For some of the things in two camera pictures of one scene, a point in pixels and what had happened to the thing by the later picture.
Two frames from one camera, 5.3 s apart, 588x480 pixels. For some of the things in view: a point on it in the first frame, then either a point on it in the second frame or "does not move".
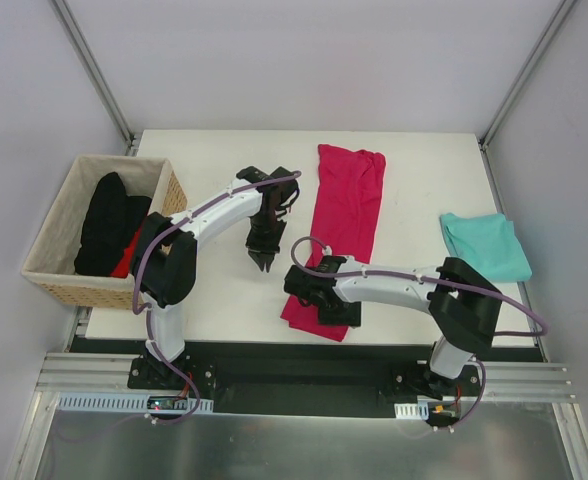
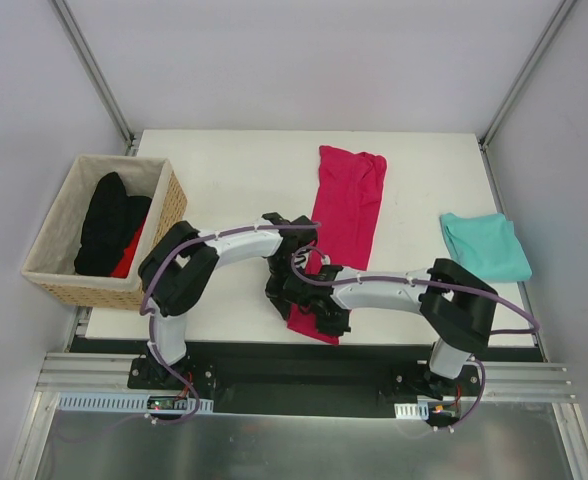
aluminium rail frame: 540,381 does not move
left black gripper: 262,243 to 278,293
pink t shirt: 347,203 does not move
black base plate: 304,377 does not move
